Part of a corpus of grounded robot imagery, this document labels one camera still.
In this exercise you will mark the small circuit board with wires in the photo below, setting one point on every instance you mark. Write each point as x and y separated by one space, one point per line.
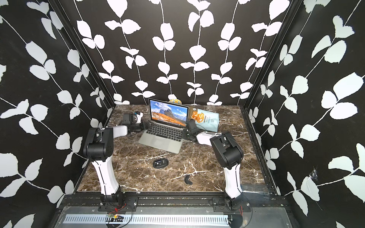
115 219

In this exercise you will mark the yellow blue patterned bowl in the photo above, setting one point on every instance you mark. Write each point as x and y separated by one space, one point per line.
175 101

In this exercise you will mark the light blue chips bag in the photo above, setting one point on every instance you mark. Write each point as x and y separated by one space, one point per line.
205 120

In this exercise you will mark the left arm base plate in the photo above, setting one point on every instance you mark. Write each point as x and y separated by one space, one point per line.
120 203

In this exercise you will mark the black wireless mouse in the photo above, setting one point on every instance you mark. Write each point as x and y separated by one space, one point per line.
160 163

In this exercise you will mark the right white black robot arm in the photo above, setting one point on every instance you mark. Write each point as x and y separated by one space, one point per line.
229 155

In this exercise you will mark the silver laptop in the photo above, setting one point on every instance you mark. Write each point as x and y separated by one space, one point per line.
168 121

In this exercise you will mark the perforated metal rail strip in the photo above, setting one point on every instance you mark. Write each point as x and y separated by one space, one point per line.
199 220

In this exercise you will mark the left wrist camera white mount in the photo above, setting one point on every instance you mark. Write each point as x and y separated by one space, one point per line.
138 117

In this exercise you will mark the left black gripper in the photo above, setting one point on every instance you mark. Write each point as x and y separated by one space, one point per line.
142 123

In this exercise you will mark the black mouse battery cover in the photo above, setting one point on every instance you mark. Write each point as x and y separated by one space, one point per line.
187 180

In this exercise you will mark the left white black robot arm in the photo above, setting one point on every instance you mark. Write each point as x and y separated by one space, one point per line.
99 147

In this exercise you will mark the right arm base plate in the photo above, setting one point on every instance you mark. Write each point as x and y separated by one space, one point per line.
231 206

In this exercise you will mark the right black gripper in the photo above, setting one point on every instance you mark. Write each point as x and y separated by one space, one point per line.
184 135

